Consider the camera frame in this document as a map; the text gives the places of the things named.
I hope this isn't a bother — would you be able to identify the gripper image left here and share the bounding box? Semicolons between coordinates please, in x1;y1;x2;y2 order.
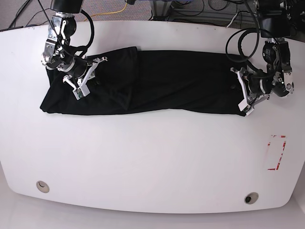
62;56;108;92

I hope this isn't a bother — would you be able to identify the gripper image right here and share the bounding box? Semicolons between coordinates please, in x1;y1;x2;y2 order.
230;67;271;107

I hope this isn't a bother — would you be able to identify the black t-shirt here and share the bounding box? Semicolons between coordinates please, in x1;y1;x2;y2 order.
40;47;244;116

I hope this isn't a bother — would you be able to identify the red tape rectangle marking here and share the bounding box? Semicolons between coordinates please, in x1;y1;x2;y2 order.
264;135;287;171

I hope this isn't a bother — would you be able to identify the right table grommet hole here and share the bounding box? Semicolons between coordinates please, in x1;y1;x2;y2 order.
244;192;259;205

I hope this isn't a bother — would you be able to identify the table grommet hole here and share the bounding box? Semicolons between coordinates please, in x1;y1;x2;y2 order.
244;192;259;205
36;181;50;193

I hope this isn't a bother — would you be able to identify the left table grommet hole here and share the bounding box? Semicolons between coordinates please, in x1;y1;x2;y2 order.
36;181;50;193

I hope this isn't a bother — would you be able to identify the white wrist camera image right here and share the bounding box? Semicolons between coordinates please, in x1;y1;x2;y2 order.
238;100;254;115

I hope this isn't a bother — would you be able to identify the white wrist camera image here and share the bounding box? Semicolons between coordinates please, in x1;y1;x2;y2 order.
72;85;90;100
238;100;254;115

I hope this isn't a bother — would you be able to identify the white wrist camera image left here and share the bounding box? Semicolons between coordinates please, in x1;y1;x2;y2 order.
72;85;90;100

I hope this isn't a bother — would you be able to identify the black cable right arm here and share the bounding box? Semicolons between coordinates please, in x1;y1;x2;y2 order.
64;9;95;58

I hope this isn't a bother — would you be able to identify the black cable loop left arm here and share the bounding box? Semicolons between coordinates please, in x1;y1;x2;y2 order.
225;28;265;75

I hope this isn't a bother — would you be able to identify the white cable on floor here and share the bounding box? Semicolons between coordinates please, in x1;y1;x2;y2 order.
226;11;251;28

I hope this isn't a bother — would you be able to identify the yellow cable on floor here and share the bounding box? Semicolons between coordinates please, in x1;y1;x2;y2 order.
90;1;128;19

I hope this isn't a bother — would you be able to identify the aluminium frame stand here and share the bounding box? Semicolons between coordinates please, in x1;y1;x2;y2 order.
150;0;172;21

